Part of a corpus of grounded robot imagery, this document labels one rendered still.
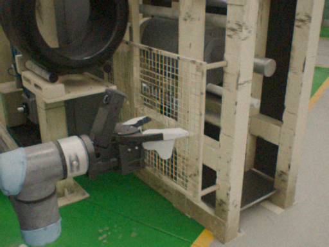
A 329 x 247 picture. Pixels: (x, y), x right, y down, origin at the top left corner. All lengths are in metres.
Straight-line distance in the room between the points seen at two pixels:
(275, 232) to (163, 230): 0.63
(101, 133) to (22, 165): 0.15
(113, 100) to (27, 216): 0.26
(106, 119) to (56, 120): 1.59
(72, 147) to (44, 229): 0.16
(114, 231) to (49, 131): 0.68
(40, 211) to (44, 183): 0.05
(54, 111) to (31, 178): 1.61
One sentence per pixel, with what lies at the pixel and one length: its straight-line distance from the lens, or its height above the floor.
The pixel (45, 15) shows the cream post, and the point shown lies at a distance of 2.17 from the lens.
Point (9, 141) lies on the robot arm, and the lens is 0.81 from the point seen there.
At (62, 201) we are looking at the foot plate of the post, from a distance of 2.51.
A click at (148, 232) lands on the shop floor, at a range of 2.21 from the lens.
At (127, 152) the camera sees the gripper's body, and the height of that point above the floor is 1.04.
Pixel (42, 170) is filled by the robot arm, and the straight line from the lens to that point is 0.69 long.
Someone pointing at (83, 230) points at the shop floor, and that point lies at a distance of 2.27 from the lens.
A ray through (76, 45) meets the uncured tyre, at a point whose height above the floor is 0.98.
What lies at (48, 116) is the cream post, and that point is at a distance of 2.28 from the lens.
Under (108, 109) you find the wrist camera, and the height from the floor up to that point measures 1.13.
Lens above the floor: 1.38
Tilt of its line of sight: 23 degrees down
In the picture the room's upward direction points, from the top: straight up
